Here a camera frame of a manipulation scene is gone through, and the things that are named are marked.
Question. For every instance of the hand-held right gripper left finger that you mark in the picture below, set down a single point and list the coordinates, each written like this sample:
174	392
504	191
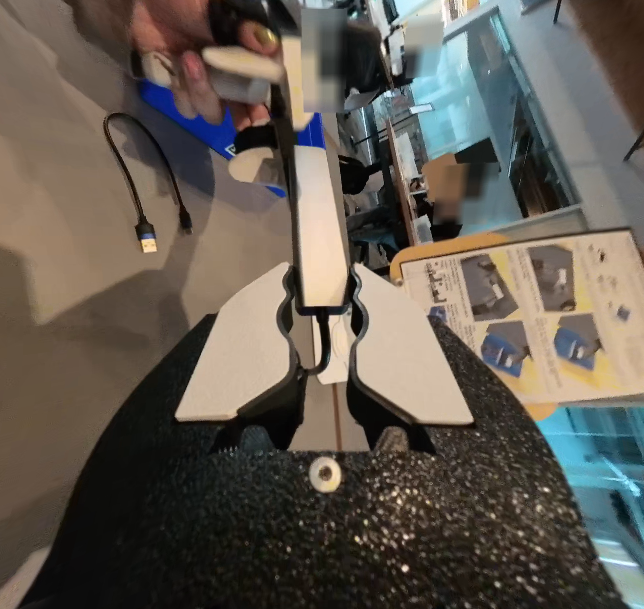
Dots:
236	362

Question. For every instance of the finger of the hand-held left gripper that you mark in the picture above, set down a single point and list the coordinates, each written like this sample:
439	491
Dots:
294	75

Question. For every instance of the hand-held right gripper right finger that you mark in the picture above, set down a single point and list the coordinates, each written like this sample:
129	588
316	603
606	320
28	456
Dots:
407	362

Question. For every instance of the blue plastic bin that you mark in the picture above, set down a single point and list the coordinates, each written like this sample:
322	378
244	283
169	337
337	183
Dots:
211	138

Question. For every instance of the grey usb hub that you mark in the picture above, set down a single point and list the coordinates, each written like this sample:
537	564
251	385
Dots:
322	226

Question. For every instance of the person's left hand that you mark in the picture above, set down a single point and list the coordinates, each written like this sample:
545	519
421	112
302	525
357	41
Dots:
171	20

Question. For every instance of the instruction board with white stand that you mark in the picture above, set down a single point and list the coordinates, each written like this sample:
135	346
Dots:
528	317

